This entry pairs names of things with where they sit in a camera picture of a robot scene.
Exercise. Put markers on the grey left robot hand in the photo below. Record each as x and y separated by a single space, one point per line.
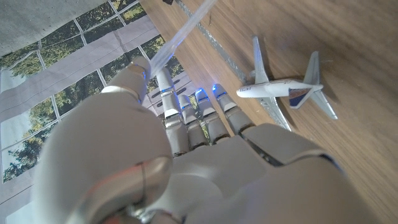
217 180

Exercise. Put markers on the clear plastic pipette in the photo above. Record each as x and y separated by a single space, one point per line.
180 39

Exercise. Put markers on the white toy airplane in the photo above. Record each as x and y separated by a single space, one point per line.
280 88

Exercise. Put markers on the printed window backdrop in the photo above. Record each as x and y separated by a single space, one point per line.
62 77

